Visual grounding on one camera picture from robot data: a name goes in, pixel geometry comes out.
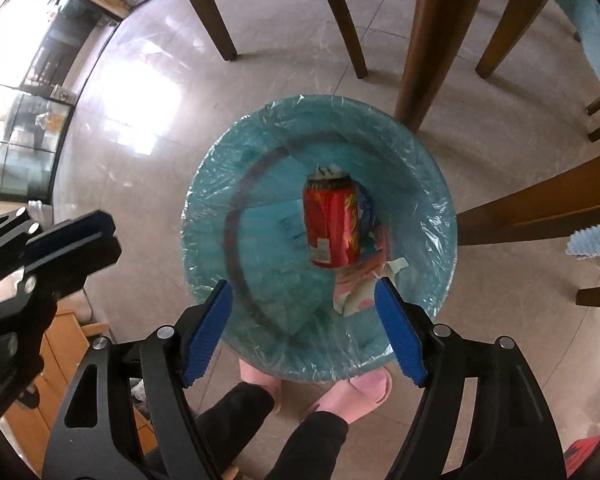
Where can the dark framed sliding glass door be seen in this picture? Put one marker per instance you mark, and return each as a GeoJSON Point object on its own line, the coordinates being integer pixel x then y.
{"type": "Point", "coordinates": [35, 85]}

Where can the teal lined waste bin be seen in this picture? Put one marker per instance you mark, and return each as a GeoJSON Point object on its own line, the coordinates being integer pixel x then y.
{"type": "Point", "coordinates": [260, 200]}

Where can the person's right leg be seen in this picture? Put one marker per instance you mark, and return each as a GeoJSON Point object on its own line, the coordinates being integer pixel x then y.
{"type": "Point", "coordinates": [310, 445]}

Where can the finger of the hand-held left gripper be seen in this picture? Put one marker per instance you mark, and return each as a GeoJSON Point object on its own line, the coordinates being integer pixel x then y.
{"type": "Point", "coordinates": [80, 265]}
{"type": "Point", "coordinates": [80, 225]}

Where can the orange wooden stool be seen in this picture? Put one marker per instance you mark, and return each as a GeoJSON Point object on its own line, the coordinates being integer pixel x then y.
{"type": "Point", "coordinates": [65, 340]}

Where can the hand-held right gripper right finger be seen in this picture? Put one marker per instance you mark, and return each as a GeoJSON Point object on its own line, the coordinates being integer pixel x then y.
{"type": "Point", "coordinates": [400, 330]}

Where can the red rug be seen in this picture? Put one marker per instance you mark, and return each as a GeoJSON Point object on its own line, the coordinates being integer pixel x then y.
{"type": "Point", "coordinates": [582, 460]}

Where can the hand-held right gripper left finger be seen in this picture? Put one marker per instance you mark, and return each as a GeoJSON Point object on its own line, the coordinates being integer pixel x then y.
{"type": "Point", "coordinates": [207, 332]}

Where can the wooden dining chair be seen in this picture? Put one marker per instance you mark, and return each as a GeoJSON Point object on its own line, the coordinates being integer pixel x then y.
{"type": "Point", "coordinates": [210, 10]}
{"type": "Point", "coordinates": [515, 20]}
{"type": "Point", "coordinates": [530, 200]}

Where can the person's left leg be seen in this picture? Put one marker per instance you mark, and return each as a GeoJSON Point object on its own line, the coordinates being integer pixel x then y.
{"type": "Point", "coordinates": [235, 405]}

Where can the pink slipper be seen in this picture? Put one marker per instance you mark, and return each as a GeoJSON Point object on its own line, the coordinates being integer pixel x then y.
{"type": "Point", "coordinates": [360, 395]}
{"type": "Point", "coordinates": [262, 385]}

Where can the wooden table leg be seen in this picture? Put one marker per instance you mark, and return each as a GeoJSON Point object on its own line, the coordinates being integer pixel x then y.
{"type": "Point", "coordinates": [440, 35]}

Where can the pink cardboard box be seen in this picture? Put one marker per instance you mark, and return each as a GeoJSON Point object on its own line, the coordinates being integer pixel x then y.
{"type": "Point", "coordinates": [352, 274]}

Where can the person's leg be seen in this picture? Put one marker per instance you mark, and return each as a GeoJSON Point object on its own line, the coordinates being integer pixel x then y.
{"type": "Point", "coordinates": [310, 445]}
{"type": "Point", "coordinates": [235, 405]}

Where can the red drink can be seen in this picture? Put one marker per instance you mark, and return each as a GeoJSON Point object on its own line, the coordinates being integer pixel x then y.
{"type": "Point", "coordinates": [330, 220]}

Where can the blue printed wrapper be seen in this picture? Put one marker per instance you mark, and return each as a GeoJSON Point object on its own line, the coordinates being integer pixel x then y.
{"type": "Point", "coordinates": [369, 212]}

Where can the white paper scrap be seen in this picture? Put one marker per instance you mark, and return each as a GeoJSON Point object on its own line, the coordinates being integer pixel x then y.
{"type": "Point", "coordinates": [394, 266]}

